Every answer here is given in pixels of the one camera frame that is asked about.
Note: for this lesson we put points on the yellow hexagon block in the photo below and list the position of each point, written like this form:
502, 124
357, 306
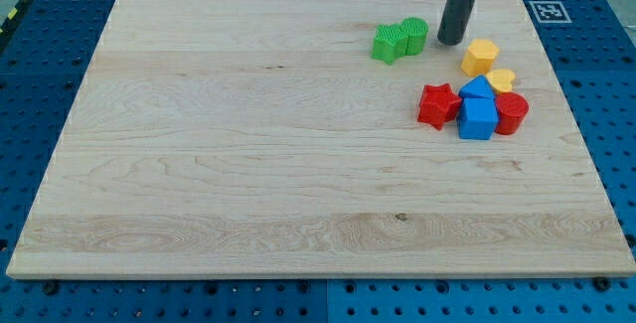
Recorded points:
479, 57

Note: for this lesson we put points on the blue cube block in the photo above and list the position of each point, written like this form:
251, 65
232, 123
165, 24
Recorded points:
477, 118

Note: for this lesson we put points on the red cylinder block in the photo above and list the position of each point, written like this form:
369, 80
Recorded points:
512, 109

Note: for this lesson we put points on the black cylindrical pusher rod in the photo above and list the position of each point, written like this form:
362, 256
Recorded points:
454, 21

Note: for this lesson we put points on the blue triangle block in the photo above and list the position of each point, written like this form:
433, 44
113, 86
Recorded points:
478, 87

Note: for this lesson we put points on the black bolt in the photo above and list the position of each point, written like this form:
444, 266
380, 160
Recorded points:
50, 287
601, 283

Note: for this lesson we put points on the yellow black hazard tape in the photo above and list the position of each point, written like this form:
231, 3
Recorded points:
15, 15

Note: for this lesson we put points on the green circle block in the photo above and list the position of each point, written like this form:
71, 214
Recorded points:
416, 30

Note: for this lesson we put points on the red star block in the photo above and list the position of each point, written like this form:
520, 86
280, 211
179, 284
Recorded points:
438, 105

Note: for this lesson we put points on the yellow heart block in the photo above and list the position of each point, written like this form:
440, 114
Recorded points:
501, 80

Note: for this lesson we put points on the green star block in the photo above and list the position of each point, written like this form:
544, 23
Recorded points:
389, 43

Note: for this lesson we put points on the white fiducial marker tag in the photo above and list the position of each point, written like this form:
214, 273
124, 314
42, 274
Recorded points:
550, 12

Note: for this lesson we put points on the black bolt front left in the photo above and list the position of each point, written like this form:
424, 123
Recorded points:
50, 287

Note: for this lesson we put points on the light wooden board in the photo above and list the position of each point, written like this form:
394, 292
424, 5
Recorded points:
239, 139

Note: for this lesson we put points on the black bolt front right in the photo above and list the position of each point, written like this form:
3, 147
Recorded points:
601, 283

